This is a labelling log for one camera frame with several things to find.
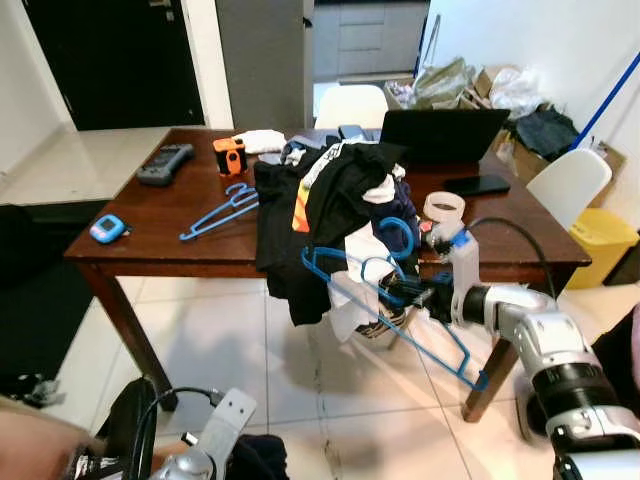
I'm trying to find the blue plastic hanger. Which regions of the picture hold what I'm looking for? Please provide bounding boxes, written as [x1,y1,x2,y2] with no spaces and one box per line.
[180,183,261,241]
[300,215,489,391]

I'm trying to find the black shirt white pattern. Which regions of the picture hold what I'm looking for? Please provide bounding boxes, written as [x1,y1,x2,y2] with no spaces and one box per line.
[355,300,411,339]

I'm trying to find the white tape roll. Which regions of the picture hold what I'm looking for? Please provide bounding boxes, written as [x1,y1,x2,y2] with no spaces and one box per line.
[424,190,467,223]

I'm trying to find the dark blue crumpled garment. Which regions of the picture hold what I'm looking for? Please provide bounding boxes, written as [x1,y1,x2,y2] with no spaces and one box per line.
[380,165,421,256]

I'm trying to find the black garment orange patch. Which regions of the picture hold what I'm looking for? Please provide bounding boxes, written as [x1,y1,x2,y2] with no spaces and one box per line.
[253,140,411,326]

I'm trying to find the black smartphone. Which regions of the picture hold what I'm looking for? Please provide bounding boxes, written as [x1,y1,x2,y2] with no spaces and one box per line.
[443,175,511,197]

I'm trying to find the black laptop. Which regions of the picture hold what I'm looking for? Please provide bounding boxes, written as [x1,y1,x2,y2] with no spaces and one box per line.
[380,108,511,169]

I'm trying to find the yellow plastic bin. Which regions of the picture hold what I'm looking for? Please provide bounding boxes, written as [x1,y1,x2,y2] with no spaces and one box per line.
[570,207,639,291]

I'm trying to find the white plastic chair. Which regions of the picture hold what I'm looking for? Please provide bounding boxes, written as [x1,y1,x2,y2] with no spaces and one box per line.
[525,148,613,231]
[313,84,389,129]

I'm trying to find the white folded cloth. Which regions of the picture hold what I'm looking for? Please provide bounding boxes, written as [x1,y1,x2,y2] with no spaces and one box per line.
[232,130,289,156]

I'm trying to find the black cloth bag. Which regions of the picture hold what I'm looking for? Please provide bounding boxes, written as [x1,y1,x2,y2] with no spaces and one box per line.
[515,105,579,161]

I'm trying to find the crumpled olive bag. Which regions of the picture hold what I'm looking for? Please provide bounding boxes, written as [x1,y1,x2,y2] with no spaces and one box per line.
[413,57,471,109]

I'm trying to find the orange black handheld device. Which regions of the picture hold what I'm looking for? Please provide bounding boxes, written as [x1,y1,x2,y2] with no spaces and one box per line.
[212,137,248,178]

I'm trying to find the brown cardboard box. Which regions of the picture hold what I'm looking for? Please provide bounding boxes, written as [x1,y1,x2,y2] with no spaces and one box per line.
[590,140,626,181]

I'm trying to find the clear plastic bag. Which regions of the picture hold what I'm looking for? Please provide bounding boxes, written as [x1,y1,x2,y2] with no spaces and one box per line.
[490,68,546,116]

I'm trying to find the brown wooden table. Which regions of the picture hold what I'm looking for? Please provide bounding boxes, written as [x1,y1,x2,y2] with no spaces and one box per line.
[65,125,593,423]

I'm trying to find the grey kitchen cabinets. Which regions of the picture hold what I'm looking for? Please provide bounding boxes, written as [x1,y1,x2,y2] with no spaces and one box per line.
[313,0,431,86]

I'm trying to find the blue pole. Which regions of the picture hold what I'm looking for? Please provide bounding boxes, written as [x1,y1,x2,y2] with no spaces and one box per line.
[570,50,640,151]

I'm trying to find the grey handheld controller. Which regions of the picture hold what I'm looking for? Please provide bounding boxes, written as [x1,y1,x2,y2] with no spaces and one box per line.
[137,143,196,187]

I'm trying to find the blue small handheld device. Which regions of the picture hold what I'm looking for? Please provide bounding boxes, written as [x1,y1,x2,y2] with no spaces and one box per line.
[88,213,128,244]

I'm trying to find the black furniture block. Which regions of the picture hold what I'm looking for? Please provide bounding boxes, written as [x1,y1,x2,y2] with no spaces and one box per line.
[0,205,101,401]

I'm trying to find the black door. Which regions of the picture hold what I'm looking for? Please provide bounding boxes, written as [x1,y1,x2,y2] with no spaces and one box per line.
[25,0,206,131]

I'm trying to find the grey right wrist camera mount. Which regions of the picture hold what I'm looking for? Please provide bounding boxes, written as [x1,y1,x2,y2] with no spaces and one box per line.
[445,232,483,326]

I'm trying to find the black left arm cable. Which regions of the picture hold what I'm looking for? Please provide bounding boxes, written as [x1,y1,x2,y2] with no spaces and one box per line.
[130,385,221,480]

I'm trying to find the black padded strap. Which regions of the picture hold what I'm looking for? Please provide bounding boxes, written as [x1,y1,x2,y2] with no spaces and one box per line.
[100,378,161,480]

